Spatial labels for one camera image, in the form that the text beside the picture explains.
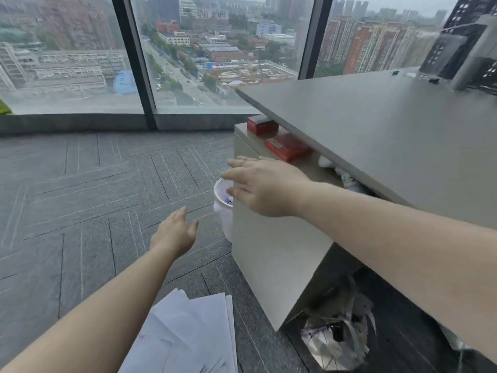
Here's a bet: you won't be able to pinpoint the flat red box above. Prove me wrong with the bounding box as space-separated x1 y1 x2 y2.
265 133 313 163

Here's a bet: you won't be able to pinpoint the clear bag of rubbish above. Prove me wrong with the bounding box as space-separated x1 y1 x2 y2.
301 276 378 372

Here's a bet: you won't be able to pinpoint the white paper sheets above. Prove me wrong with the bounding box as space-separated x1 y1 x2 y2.
118 288 238 373

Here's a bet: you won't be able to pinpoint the person's right forearm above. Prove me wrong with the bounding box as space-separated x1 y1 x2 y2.
296 182 497 365

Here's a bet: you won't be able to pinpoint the grey desk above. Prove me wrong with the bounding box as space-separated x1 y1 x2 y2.
235 67 497 230

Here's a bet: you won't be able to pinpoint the person's right hand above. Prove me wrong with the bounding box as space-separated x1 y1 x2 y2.
220 155 312 219

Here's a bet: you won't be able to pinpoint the person's left forearm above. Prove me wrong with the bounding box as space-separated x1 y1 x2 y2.
0 245 176 373

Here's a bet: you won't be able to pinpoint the black mesh desk organizer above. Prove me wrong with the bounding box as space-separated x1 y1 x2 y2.
418 0 497 94

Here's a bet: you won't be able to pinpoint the small red box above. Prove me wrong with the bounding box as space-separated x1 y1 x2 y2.
246 115 280 139

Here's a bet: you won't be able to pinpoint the white crumpled plastic bag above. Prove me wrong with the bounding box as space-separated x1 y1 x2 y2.
318 155 374 195

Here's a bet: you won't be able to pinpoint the beige side cabinet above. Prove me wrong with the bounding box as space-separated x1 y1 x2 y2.
232 122 391 332

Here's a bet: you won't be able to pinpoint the person's left hand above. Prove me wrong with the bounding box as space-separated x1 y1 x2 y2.
149 207 199 261

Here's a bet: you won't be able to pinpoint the dark window post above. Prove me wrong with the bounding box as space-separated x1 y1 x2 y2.
111 0 158 131
298 0 335 80

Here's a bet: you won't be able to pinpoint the white waste bin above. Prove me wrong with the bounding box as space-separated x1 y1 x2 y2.
213 178 235 243

